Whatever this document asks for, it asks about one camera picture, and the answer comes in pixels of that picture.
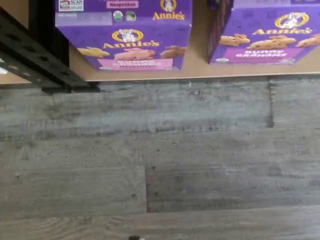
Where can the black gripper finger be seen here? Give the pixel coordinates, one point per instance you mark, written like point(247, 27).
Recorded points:
point(134, 238)

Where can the purple Annie's box pink patch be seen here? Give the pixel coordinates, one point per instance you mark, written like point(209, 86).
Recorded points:
point(125, 37)

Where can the particle board shelf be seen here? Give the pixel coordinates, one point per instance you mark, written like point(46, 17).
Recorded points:
point(196, 70)
point(12, 79)

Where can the black metal shelving rack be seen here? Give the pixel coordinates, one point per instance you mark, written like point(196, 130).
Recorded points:
point(47, 37)

